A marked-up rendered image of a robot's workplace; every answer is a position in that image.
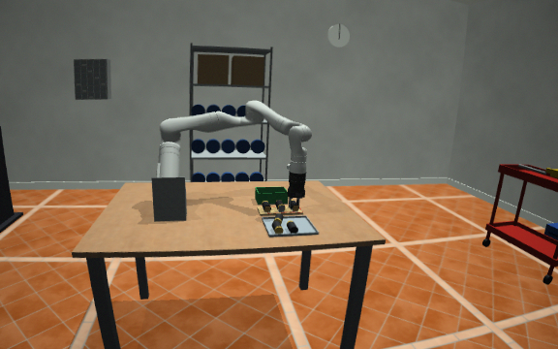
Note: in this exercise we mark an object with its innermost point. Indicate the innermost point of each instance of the green open box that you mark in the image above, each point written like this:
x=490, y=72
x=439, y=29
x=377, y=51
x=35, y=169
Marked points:
x=271, y=194

